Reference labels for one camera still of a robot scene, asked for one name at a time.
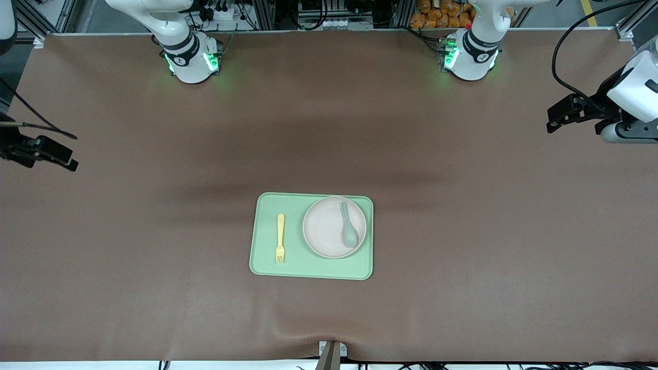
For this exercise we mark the light green rectangular tray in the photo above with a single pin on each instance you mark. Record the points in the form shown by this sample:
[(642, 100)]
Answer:
[(267, 267)]

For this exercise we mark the white connector block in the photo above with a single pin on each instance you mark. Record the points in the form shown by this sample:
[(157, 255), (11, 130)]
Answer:
[(329, 23)]

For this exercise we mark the round beige plate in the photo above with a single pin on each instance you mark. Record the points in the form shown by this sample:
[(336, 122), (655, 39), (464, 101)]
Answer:
[(324, 228)]

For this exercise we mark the aluminium frame upright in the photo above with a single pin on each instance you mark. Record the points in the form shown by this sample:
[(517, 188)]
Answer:
[(263, 13), (402, 13)]

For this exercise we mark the brown table mat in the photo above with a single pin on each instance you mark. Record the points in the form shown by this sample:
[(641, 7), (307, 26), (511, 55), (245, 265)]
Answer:
[(154, 308)]

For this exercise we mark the yellow plastic fork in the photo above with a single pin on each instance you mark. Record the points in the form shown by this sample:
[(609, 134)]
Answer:
[(280, 234)]

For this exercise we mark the aluminium frame corner post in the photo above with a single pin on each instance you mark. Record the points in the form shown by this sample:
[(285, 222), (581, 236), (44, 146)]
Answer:
[(629, 28), (31, 23)]

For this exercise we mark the orange toy bread pile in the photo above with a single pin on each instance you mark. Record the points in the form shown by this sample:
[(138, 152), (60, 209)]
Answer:
[(437, 18)]

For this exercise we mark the green plastic spoon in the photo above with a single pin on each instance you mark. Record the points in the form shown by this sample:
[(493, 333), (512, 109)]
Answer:
[(350, 237)]

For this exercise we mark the white power strip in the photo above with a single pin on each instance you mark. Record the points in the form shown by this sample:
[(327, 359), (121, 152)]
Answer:
[(223, 14)]

